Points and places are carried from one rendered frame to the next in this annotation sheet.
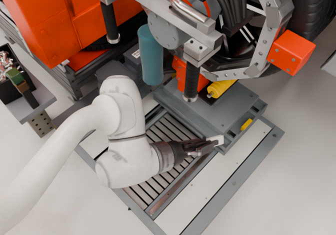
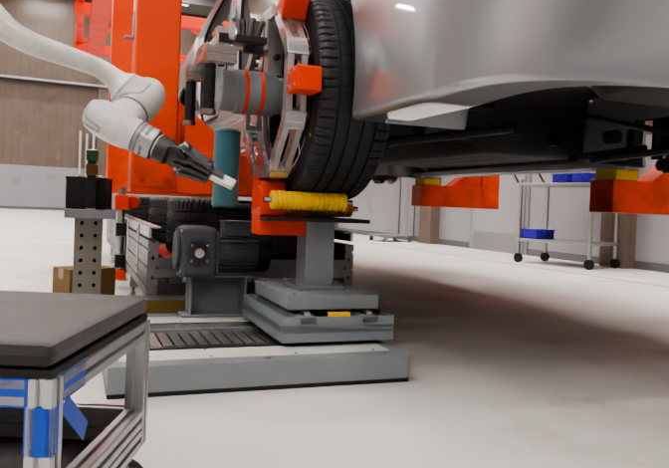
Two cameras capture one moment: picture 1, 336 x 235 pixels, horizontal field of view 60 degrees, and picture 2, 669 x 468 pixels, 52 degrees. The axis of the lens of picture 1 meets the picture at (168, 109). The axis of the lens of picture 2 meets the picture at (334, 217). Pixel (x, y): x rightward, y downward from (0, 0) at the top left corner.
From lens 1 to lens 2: 1.93 m
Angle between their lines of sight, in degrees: 59
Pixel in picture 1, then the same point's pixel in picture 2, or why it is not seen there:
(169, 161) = (150, 132)
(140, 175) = (114, 116)
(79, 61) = not seen: hidden behind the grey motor
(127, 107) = (141, 81)
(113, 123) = (122, 80)
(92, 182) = not seen: hidden behind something
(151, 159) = (134, 117)
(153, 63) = (221, 164)
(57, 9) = (165, 129)
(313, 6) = (323, 42)
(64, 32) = not seen: hidden behind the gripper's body
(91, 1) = (205, 147)
